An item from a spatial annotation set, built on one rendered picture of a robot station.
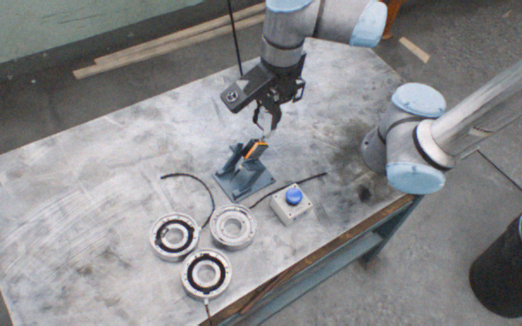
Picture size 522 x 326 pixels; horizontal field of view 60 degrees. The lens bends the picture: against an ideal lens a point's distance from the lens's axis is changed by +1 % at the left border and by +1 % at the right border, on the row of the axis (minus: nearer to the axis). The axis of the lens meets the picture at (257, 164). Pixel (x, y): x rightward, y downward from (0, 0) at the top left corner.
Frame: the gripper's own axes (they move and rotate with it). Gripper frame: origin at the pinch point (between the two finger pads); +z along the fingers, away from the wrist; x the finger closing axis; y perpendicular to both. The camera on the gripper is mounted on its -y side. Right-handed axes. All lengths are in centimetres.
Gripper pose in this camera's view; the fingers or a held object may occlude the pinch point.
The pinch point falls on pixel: (259, 128)
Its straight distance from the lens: 97.9
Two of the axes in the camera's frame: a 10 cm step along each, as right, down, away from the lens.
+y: 8.1, -4.3, 4.0
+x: -5.7, -7.0, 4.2
